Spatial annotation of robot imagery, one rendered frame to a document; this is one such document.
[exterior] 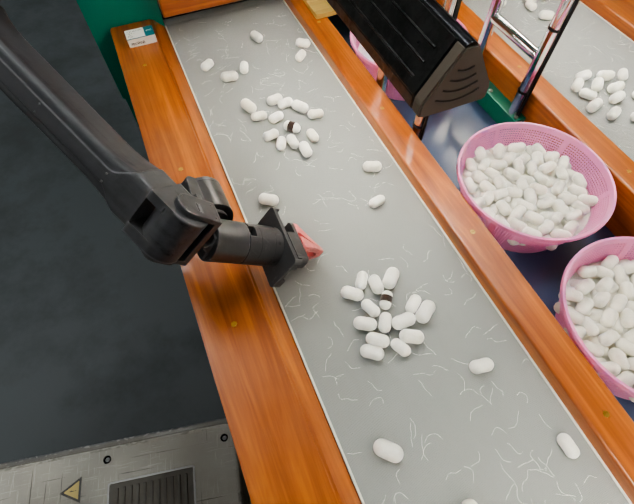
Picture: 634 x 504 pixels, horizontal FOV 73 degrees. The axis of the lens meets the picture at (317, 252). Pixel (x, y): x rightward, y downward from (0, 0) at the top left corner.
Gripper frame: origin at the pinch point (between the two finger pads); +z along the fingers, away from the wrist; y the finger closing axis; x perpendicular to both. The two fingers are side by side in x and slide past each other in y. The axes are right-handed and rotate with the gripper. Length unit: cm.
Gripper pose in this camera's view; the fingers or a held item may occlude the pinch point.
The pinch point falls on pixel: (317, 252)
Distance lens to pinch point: 67.7
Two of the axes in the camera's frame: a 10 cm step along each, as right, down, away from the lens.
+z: 7.2, 0.8, 6.9
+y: -3.7, -7.9, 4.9
